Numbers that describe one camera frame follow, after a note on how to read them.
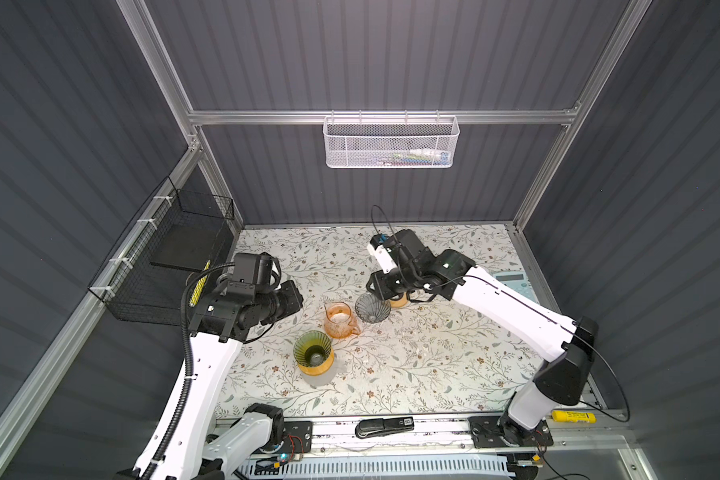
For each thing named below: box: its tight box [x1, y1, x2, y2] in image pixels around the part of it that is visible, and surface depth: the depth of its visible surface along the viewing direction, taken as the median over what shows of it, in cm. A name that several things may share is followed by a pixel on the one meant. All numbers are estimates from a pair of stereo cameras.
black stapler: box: [355, 416, 415, 439], surface depth 73 cm
